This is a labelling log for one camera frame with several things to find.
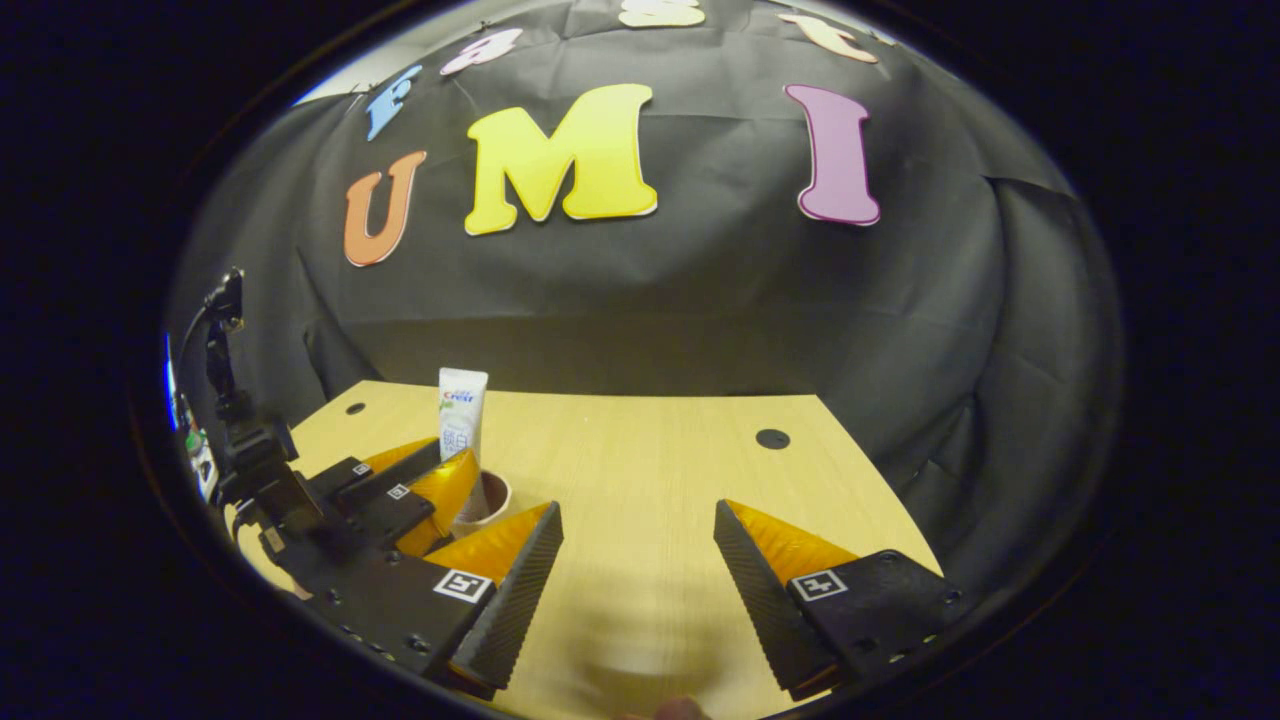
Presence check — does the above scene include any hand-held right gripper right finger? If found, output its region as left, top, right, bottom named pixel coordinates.
left=713, top=498, right=968, bottom=702

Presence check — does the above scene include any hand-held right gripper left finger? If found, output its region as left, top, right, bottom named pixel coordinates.
left=298, top=500, right=566, bottom=701

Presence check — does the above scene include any beige cup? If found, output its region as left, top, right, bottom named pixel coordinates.
left=450, top=470, right=513, bottom=539

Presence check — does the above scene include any white toothpaste tube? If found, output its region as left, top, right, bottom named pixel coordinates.
left=438, top=367, right=490, bottom=471

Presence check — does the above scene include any wooden desktop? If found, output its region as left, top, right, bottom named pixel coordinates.
left=232, top=380, right=944, bottom=720

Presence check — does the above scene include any white side table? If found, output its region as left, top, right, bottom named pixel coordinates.
left=178, top=395, right=221, bottom=506

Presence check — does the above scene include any black backdrop cloth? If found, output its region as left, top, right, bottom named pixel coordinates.
left=165, top=0, right=1126, bottom=601

